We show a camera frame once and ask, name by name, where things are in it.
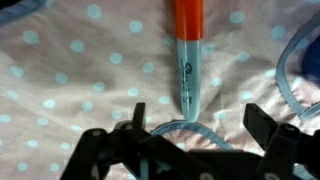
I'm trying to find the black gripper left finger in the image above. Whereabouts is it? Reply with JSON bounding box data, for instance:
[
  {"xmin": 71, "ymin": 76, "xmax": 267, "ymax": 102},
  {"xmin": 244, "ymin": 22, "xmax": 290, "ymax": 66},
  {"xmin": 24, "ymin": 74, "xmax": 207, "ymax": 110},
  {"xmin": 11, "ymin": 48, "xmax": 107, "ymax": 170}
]
[{"xmin": 59, "ymin": 102, "xmax": 214, "ymax": 180}]

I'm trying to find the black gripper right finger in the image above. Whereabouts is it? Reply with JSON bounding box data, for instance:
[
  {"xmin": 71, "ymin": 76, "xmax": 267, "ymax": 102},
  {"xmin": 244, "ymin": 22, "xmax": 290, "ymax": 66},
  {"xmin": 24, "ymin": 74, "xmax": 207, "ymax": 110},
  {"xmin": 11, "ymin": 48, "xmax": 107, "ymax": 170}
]
[{"xmin": 242, "ymin": 102, "xmax": 320, "ymax": 180}]

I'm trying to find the orange capped grey sharpie marker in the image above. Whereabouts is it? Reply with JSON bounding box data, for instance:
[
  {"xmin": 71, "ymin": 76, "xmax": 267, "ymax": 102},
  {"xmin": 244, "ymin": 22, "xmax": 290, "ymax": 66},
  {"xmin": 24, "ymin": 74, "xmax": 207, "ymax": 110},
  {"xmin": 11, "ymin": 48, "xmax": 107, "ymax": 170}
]
[{"xmin": 174, "ymin": 0, "xmax": 205, "ymax": 123}]

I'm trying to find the blue cup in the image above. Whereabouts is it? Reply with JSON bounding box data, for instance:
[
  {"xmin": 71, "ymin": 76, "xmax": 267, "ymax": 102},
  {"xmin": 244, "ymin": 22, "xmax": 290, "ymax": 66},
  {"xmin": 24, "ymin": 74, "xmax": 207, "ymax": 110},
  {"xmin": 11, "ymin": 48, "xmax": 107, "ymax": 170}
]
[{"xmin": 300, "ymin": 36, "xmax": 320, "ymax": 84}]

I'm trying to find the pink polka dot cloth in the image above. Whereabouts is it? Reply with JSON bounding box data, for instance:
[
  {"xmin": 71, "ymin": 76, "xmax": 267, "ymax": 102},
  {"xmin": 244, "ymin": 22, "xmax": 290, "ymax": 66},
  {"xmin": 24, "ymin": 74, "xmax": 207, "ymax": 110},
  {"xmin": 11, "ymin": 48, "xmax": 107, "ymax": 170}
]
[{"xmin": 0, "ymin": 0, "xmax": 320, "ymax": 180}]

